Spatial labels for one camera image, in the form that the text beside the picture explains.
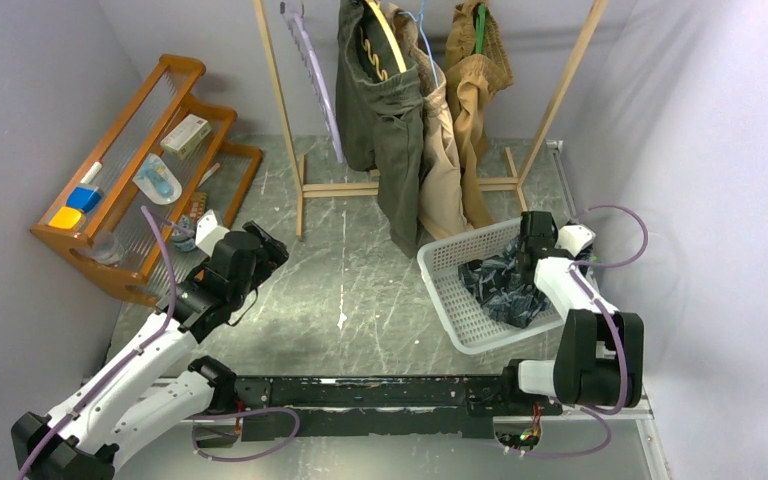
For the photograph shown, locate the tan brown shorts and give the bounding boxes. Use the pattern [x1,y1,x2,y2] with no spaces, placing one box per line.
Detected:
[443,1,513,228]

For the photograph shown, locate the green hanger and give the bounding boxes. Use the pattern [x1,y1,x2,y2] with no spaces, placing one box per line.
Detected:
[473,2,488,54]

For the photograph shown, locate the white blue round jar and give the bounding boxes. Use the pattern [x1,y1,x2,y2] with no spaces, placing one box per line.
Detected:
[169,215,197,252]

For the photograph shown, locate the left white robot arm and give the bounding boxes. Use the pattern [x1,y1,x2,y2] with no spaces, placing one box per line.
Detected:
[11,218,289,479]

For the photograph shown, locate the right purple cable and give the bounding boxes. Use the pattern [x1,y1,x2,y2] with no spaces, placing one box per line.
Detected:
[503,203,650,460]

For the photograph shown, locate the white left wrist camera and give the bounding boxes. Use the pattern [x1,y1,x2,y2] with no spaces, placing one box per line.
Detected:
[194,209,230,257]

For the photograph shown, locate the orange wooden shelf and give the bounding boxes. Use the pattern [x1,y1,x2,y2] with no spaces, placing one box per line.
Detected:
[30,54,263,305]

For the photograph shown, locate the clear plastic cup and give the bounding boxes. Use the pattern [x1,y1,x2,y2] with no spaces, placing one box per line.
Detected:
[89,231,126,266]

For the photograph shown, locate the white pen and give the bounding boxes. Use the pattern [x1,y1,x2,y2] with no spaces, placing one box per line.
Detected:
[198,163,221,186]

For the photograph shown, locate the blue wire hanger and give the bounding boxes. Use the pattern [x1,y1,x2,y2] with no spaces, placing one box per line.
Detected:
[400,0,440,88]

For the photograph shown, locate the dark shark print shorts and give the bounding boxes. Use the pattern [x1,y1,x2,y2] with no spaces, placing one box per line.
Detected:
[458,239,550,329]

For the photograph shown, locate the lilac plastic hanger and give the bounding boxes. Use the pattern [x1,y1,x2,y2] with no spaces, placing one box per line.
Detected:
[279,1,345,164]

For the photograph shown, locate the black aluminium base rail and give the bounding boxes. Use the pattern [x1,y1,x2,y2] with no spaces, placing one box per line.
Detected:
[62,374,654,446]

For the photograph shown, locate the olive green shorts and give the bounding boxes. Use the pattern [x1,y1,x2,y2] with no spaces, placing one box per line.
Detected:
[335,1,427,256]

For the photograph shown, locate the blue sponge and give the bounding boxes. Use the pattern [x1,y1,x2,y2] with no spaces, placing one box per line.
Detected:
[65,184,104,213]

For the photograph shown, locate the yellow sponge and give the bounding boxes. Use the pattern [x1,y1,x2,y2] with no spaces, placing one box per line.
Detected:
[46,206,86,231]

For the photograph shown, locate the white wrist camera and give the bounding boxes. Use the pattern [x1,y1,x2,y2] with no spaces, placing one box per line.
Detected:
[194,209,230,257]
[555,223,596,259]

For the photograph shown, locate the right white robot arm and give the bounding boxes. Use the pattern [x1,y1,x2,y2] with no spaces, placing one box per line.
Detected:
[499,211,644,415]

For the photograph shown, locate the beige shorts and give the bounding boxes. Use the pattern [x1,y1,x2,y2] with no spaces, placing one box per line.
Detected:
[385,3,472,240]

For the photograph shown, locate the white red box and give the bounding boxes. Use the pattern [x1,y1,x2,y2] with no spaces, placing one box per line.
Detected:
[160,114,212,159]

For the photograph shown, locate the wooden hanger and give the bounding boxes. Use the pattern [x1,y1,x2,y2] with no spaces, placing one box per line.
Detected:
[357,0,409,84]

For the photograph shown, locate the white blue packaged item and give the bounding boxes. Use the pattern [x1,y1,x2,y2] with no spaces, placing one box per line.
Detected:
[132,153,182,206]

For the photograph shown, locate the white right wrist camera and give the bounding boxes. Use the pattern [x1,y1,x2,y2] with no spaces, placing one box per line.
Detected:
[555,223,596,259]

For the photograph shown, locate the wooden clothes rack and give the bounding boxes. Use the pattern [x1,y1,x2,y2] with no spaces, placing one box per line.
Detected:
[252,0,614,241]

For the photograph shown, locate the white plastic laundry basket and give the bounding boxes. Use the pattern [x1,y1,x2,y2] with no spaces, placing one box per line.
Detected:
[417,219,569,355]

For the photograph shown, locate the white tube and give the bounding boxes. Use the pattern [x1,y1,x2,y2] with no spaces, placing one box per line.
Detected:
[80,161,103,184]

